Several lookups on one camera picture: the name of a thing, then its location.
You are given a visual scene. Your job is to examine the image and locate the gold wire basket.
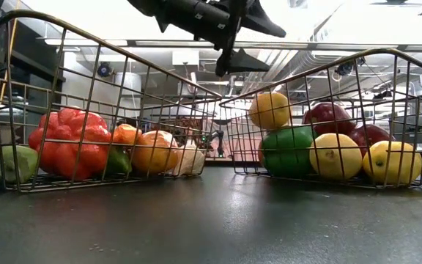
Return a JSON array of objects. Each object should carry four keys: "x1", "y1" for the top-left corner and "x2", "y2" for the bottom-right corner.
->
[
  {"x1": 0, "y1": 10, "x2": 223, "y2": 194},
  {"x1": 219, "y1": 47, "x2": 422, "y2": 191}
]

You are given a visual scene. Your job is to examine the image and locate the orange yellow citrus fruit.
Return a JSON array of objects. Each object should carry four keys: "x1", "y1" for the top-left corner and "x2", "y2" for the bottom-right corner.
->
[{"x1": 248, "y1": 91, "x2": 292, "y2": 131}]

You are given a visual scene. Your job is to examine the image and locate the long ceiling light strip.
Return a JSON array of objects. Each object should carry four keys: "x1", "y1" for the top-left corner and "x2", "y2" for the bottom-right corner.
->
[{"x1": 43, "y1": 37, "x2": 422, "y2": 53}]

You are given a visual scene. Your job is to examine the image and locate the orange yellow mango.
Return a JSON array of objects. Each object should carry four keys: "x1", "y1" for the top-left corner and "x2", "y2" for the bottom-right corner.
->
[{"x1": 130, "y1": 130, "x2": 179, "y2": 175}]

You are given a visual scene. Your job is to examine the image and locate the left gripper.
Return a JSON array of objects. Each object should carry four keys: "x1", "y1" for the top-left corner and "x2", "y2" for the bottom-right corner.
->
[{"x1": 155, "y1": 0, "x2": 287, "y2": 78}]

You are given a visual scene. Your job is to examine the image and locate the black round ceiling device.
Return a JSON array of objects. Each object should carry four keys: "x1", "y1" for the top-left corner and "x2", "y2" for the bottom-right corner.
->
[{"x1": 96, "y1": 61, "x2": 114, "y2": 78}]

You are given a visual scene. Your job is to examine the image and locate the white garlic bulb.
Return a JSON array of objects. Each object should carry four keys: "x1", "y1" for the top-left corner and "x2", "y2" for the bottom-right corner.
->
[{"x1": 174, "y1": 143, "x2": 207, "y2": 177}]

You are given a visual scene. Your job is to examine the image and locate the yellow lemon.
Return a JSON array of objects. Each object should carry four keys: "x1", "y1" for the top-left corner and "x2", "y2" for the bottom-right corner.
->
[
  {"x1": 362, "y1": 140, "x2": 422, "y2": 186},
  {"x1": 308, "y1": 132, "x2": 364, "y2": 182}
]

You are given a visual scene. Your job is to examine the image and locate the long green vegetable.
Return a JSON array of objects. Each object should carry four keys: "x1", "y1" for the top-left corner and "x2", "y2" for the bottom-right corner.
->
[{"x1": 0, "y1": 144, "x2": 133, "y2": 184}]

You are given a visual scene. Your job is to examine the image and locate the dark red fruit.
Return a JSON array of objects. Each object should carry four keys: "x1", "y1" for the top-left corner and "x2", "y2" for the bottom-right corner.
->
[
  {"x1": 302, "y1": 101, "x2": 358, "y2": 136},
  {"x1": 348, "y1": 123, "x2": 397, "y2": 157}
]

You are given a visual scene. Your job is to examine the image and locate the red orange pumpkin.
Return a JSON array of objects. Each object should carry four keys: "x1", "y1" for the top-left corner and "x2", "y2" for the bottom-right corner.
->
[{"x1": 27, "y1": 106, "x2": 112, "y2": 181}]

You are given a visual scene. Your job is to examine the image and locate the orange carrot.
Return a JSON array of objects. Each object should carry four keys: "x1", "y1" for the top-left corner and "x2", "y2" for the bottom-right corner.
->
[{"x1": 112, "y1": 123, "x2": 143, "y2": 147}]

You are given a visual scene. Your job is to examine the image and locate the white ceiling box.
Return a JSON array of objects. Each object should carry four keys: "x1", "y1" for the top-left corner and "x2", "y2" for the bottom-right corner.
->
[{"x1": 171, "y1": 49, "x2": 201, "y2": 67}]

